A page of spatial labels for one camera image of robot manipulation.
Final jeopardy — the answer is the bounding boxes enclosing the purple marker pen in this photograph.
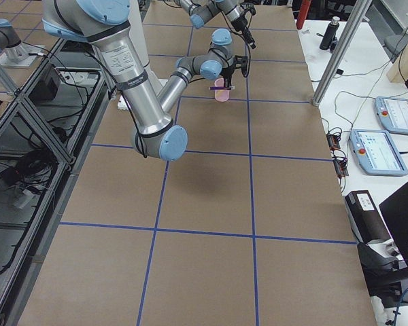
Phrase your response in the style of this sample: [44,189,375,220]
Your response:
[209,86,235,91]

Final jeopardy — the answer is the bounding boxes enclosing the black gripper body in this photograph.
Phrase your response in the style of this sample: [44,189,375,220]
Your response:
[222,64,236,79]
[231,16,254,41]

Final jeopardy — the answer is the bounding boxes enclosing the black water bottle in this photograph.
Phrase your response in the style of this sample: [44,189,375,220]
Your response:
[319,16,340,50]

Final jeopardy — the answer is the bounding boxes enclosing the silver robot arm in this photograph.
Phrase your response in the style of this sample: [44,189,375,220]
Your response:
[42,1,234,161]
[174,0,256,49]

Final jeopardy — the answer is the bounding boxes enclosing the red cylinder bottle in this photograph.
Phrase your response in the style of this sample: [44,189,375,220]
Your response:
[296,0,311,30]

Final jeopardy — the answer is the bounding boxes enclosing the aluminium frame post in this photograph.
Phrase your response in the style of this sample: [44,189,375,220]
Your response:
[311,0,372,107]

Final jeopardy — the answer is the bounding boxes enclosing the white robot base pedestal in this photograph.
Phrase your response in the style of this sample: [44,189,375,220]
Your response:
[117,0,169,111]

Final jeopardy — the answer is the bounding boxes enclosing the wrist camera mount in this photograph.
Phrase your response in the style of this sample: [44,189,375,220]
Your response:
[233,55,250,78]
[239,2,256,17]

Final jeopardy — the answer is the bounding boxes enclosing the far blue teach pendant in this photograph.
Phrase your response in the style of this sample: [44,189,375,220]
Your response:
[375,96,408,135]

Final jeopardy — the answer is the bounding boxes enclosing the near blue teach pendant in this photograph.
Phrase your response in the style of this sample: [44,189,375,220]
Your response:
[350,129,408,177]

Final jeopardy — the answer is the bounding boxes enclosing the blue teach pendant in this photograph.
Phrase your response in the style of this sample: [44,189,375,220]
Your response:
[350,129,408,177]
[375,96,408,135]

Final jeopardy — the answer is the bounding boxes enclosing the black box with label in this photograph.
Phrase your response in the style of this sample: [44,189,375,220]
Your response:
[345,190,391,244]

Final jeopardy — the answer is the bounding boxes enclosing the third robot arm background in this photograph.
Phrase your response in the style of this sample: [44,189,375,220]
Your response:
[0,18,37,68]

